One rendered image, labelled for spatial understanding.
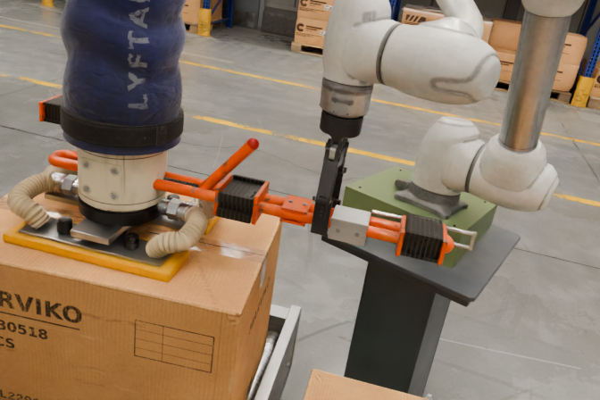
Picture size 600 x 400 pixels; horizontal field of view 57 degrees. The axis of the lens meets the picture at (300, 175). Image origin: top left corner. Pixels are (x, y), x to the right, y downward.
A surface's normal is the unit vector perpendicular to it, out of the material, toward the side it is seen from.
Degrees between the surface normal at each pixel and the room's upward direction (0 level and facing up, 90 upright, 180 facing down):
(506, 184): 106
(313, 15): 91
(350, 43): 87
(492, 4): 90
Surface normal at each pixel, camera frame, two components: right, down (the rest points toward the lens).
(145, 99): 0.65, 0.21
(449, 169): -0.52, 0.18
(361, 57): -0.55, 0.40
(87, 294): -0.16, 0.37
